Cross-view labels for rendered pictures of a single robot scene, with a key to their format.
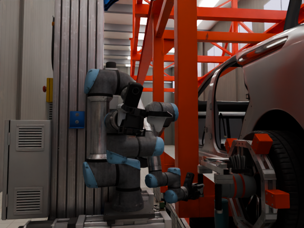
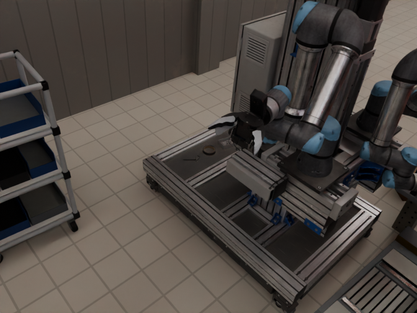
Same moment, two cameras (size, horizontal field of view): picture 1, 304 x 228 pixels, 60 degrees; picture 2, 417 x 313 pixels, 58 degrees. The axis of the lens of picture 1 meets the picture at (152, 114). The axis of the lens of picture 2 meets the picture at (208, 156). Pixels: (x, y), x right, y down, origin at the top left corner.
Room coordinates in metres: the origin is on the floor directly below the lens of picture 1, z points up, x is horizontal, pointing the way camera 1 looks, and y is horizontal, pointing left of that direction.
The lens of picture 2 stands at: (0.17, -0.62, 1.85)
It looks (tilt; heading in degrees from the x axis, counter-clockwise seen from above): 40 degrees down; 54
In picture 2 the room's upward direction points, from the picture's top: 5 degrees clockwise
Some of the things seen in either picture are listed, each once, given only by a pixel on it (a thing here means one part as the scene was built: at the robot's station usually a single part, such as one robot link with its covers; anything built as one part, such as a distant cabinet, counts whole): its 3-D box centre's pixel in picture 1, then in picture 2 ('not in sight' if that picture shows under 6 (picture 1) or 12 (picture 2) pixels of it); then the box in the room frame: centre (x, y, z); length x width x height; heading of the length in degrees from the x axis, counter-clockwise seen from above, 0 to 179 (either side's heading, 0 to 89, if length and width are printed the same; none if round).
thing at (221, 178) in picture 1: (223, 178); not in sight; (1.42, -0.38, 0.93); 0.09 x 0.05 x 0.05; 95
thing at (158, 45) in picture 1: (157, 93); not in sight; (4.04, -0.08, 1.75); 0.19 x 0.19 x 2.45; 5
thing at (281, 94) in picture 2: (116, 121); (275, 101); (0.97, 0.13, 1.21); 0.11 x 0.08 x 0.09; 23
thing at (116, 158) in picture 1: (121, 147); (274, 127); (0.98, 0.11, 1.12); 0.11 x 0.08 x 0.11; 113
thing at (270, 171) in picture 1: (246, 185); not in sight; (1.61, -0.57, 0.85); 0.54 x 0.07 x 0.54; 5
